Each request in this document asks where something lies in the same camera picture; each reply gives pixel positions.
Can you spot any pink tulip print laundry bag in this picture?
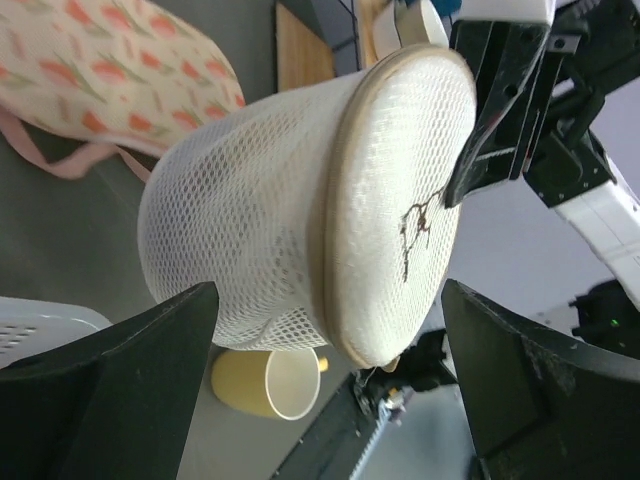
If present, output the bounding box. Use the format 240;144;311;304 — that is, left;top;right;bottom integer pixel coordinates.
1;0;244;179

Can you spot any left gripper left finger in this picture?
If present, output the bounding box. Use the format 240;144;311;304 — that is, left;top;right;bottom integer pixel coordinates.
1;282;219;479

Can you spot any white ceramic bowl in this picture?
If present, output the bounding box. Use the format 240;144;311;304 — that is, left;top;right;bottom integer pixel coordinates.
373;0;449;60

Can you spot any black wire wooden shelf rack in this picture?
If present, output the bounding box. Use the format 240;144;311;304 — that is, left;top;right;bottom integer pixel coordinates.
274;1;388;92

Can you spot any blue mug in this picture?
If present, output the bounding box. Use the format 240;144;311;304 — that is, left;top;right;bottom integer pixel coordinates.
432;0;462;19

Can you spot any white plastic basket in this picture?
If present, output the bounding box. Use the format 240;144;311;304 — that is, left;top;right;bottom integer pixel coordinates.
0;297;112;368

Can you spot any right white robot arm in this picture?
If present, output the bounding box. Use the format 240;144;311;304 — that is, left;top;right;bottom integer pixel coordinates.
445;1;639;296

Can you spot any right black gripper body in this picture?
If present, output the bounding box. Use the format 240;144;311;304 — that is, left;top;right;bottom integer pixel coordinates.
444;1;639;208

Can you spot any beige cylindrical mesh laundry bag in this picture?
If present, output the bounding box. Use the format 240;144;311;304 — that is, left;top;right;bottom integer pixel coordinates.
137;45;476;368

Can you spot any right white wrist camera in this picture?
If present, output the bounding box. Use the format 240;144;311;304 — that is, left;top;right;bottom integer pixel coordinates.
458;0;556;25

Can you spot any yellow mug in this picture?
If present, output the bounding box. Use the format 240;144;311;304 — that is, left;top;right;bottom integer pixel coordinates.
211;349;329;421

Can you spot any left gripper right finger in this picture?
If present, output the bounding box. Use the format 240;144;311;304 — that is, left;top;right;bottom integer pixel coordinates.
441;280;639;479

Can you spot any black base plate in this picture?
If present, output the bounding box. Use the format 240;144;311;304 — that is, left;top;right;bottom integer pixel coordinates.
271;369;409;480

